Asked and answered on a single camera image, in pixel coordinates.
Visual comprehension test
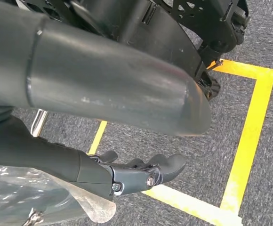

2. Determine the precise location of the yellow tape floor square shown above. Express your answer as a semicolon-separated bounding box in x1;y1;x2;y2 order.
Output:
87;58;273;226

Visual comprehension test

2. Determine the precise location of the chrome barrier stanchion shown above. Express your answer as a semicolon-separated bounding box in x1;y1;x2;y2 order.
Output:
0;108;117;226

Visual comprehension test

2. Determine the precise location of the black robot leg frame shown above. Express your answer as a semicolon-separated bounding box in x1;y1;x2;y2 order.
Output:
15;0;250;101

